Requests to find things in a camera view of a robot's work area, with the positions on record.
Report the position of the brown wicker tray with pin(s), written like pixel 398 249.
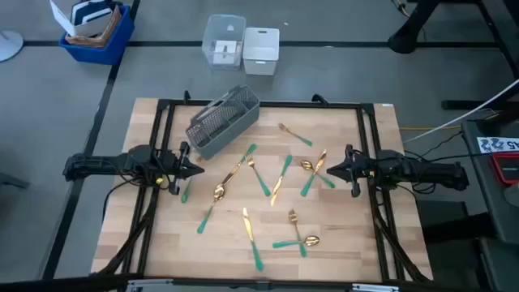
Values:
pixel 97 39

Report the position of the silver metal bracket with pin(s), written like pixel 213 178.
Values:
pixel 150 283
pixel 375 288

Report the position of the black frame clamp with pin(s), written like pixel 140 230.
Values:
pixel 186 96
pixel 320 98

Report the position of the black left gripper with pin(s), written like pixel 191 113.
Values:
pixel 170 166

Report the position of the red-edged black device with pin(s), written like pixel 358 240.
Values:
pixel 504 168

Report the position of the black desk frame legs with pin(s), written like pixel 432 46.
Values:
pixel 409 38

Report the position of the white round stand base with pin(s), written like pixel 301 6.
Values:
pixel 8 44

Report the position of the translucent white plastic container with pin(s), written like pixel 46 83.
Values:
pixel 261 52

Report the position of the small white box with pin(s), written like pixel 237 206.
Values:
pixel 224 52

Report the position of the blue plastic bin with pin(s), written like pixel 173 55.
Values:
pixel 115 44

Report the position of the white cardboard box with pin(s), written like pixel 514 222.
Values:
pixel 65 16

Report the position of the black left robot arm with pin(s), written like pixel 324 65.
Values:
pixel 93 167

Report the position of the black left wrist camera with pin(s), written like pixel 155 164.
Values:
pixel 142 157

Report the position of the grey mesh cutlery basket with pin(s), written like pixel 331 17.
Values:
pixel 219 121

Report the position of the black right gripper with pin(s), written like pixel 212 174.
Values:
pixel 363 170

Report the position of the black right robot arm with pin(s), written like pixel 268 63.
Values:
pixel 430 174

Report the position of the black side table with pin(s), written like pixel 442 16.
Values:
pixel 482 182

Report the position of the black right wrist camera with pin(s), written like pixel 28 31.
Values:
pixel 387 160

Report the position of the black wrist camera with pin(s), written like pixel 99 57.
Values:
pixel 142 157
pixel 387 160

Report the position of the clear plastic container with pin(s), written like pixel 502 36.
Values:
pixel 225 28

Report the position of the white printed label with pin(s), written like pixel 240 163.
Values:
pixel 496 144

